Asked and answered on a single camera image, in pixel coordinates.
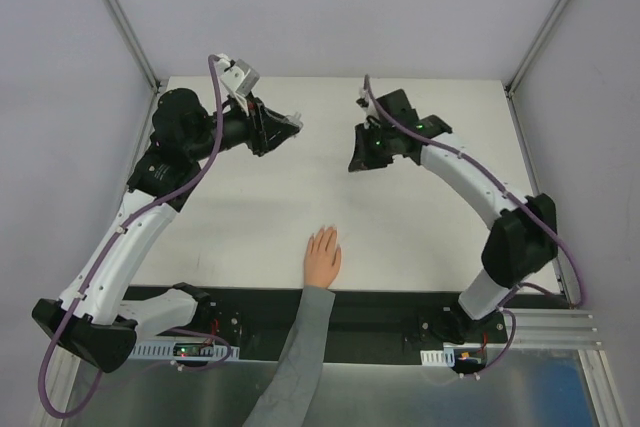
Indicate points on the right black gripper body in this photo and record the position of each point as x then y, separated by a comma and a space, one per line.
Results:
373, 142

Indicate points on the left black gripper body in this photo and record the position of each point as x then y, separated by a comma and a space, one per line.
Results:
258, 128

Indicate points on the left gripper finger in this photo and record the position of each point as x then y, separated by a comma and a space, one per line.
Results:
274, 136
273, 119

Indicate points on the clear nail polish bottle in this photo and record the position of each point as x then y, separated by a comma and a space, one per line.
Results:
295, 120

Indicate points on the grey sleeved forearm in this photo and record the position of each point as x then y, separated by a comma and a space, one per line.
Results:
287, 399

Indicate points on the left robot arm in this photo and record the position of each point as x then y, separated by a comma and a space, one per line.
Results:
91, 318

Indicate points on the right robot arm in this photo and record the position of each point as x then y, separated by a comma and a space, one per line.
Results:
521, 228

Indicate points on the mannequin hand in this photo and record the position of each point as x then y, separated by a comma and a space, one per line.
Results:
323, 258

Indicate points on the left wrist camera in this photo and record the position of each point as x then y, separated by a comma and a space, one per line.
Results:
237, 77

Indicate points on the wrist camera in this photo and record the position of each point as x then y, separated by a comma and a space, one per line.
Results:
237, 77
367, 106

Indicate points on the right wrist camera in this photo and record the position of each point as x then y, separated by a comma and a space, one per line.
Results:
367, 106

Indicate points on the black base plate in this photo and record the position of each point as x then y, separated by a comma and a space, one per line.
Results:
366, 327

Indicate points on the right white cable duct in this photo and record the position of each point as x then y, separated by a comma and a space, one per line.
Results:
438, 358

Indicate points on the white cable duct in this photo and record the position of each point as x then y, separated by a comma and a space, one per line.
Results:
180, 350
438, 358

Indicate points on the right aluminium frame post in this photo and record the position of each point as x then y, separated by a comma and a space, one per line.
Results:
542, 36

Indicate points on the aluminium frame post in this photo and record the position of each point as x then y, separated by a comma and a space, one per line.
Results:
131, 41
542, 36

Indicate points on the left white cable duct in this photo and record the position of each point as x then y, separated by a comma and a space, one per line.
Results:
180, 350

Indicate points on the left aluminium frame post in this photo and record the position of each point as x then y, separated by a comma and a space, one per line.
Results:
131, 41

